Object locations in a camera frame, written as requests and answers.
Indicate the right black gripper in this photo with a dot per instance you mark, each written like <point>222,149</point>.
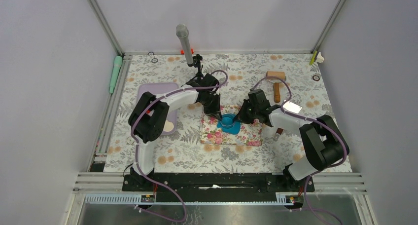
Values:
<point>241,117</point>

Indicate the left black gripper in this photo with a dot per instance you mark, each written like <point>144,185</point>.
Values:
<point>215,112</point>

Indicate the floral cutting board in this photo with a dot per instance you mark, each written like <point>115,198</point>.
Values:
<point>249,135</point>

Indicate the blue dough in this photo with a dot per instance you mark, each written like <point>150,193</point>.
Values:
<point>234,130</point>

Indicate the wooden rolling pin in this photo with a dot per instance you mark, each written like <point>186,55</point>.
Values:
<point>275,78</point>

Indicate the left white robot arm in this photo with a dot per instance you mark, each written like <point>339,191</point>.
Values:
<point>148,118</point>

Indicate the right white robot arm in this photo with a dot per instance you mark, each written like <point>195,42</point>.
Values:
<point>323,143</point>

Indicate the beige dough disc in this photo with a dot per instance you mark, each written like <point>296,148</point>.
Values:
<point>169,127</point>

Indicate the floral tablecloth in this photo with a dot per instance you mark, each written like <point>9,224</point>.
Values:
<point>183,150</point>

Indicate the black microphone tripod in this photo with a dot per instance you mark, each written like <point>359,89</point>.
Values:
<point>197,64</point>

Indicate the purple tray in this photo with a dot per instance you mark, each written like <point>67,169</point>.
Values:
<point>159,88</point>

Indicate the red clip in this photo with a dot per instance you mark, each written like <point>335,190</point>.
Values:
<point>182,52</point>

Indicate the grey microphone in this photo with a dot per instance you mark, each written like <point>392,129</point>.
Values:
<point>183,35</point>

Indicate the white clip in corner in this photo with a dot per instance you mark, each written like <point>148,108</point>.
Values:
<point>319,58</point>

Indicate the green marker pen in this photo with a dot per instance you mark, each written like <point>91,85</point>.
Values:
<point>117,64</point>

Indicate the metal scraper wooden handle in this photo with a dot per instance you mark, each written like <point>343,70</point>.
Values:
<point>293,108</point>

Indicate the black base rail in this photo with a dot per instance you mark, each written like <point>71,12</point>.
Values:
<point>216,187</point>

